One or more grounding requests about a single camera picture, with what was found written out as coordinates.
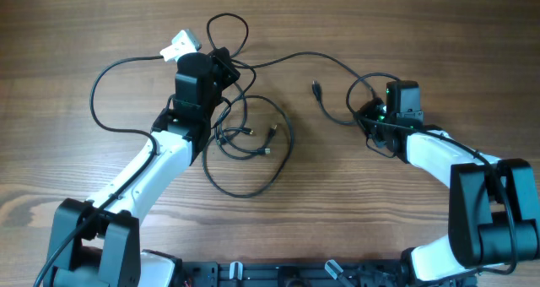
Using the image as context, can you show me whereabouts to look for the black USB cable bundle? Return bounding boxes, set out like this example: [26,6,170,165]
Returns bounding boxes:
[201,95,295,199]

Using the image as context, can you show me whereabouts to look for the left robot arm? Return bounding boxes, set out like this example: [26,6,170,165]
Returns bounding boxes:
[35,47,240,286]

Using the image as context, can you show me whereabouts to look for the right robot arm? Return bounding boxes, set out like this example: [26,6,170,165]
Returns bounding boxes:
[352,80,539,286]

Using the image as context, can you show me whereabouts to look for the left camera black cable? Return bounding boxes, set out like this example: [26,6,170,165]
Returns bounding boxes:
[32,55,165,287]

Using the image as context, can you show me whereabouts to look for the black base frame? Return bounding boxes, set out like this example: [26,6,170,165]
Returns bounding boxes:
[138,252,478,287]

